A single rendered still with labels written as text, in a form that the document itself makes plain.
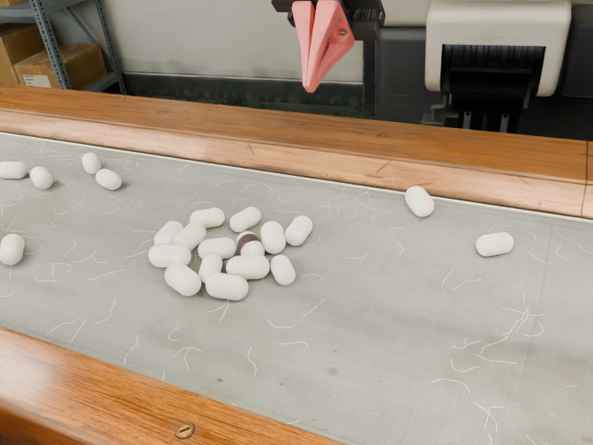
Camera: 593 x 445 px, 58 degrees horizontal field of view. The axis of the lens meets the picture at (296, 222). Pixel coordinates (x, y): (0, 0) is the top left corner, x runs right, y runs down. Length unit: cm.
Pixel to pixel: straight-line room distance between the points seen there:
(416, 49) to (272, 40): 147
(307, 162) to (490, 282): 25
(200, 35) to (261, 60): 34
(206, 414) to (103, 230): 28
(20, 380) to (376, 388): 23
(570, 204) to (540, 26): 48
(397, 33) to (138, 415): 110
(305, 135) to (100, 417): 39
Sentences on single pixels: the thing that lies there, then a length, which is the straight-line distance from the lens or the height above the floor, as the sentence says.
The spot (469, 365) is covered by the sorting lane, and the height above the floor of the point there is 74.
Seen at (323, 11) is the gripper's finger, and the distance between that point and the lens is 54.
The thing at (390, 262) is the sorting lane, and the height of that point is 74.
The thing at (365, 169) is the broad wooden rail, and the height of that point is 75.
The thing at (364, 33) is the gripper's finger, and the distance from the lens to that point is 57.
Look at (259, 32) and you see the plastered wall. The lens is 273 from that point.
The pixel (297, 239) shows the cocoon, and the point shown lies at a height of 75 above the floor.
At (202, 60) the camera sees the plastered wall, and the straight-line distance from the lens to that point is 292.
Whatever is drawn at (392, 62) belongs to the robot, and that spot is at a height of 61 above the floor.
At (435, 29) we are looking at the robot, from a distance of 99.
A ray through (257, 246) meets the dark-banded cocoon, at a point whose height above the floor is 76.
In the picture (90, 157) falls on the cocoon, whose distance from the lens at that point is 69.
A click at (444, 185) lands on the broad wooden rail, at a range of 56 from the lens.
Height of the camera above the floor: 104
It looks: 34 degrees down
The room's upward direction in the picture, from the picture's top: 6 degrees counter-clockwise
